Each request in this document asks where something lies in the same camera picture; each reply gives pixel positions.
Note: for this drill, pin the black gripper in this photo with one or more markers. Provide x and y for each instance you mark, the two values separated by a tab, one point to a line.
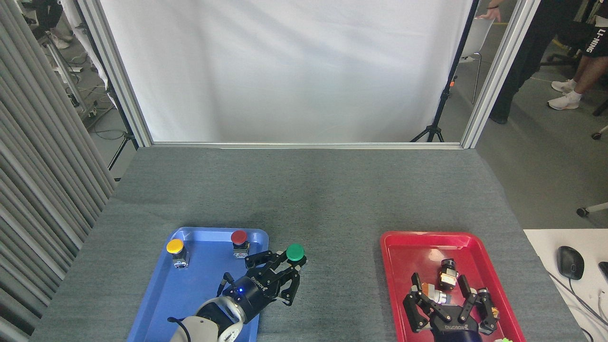
456	330
254	292

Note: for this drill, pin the green push button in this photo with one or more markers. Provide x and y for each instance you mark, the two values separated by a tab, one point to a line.
295	252

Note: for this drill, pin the red push button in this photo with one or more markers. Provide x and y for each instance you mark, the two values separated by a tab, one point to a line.
239	236

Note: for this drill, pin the yellow push button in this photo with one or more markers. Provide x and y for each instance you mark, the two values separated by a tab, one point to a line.
175	246

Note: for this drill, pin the person's hand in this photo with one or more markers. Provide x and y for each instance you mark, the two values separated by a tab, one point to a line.
490	14

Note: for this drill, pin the red plastic tray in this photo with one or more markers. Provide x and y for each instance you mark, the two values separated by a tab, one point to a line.
413	256

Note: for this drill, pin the blue plastic tray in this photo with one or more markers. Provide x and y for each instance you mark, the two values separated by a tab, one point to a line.
190	289

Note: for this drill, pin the white desk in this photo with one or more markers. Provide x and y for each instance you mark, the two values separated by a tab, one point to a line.
551	251

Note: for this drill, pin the black computer mouse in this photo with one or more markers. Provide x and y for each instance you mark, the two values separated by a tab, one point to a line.
570	262

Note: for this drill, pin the black keyboard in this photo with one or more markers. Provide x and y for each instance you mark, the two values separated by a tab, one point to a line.
604	270

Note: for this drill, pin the white chair leg with castor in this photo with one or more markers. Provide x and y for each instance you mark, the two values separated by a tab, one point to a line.
593	209

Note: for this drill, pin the white backdrop cloth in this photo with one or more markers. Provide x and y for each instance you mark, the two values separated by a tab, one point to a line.
285	66

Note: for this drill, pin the black chair castor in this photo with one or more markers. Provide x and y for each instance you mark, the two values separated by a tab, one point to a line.
596	135

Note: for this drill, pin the grey pleated curtain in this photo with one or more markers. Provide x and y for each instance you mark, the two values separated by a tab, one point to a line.
42	190

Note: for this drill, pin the person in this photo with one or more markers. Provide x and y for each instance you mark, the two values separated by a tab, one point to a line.
50	16
527	57
591	61

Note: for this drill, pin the white chair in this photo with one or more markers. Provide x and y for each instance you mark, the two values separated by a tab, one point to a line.
477	38

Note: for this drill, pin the white hanging cloth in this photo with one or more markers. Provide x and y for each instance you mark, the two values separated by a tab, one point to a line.
85	42

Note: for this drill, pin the orange and white switch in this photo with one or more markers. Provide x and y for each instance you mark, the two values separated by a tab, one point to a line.
434	293

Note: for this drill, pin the black and orange switch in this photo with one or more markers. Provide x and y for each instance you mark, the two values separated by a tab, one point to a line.
483	294

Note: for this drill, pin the black and white switch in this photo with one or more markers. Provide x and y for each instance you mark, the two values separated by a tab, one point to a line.
448	273

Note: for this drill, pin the silver aluminium rail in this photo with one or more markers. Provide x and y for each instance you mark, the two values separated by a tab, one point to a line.
304	145

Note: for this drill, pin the silver aluminium post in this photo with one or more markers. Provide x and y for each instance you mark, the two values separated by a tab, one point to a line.
498	71
116	71

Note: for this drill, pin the metal frame stand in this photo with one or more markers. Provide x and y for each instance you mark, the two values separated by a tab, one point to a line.
61	66

